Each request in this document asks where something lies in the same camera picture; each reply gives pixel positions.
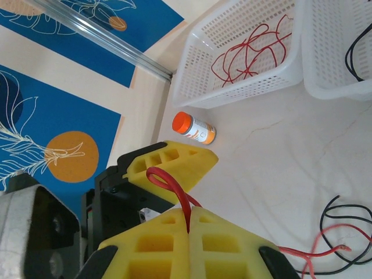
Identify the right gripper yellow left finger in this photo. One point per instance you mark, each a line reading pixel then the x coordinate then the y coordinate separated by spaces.
pixel 162 226

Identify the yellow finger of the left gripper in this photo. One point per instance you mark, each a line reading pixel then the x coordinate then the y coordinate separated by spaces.
pixel 197 168

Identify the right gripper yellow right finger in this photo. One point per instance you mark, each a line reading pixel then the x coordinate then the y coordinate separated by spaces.
pixel 232 232

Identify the orange capped pill bottle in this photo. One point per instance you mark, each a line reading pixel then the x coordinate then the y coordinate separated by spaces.
pixel 186 123

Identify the white plastic mesh basket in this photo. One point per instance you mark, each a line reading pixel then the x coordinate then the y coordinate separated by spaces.
pixel 325 43
pixel 221 93

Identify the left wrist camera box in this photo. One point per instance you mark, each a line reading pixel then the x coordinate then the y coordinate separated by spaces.
pixel 17 218

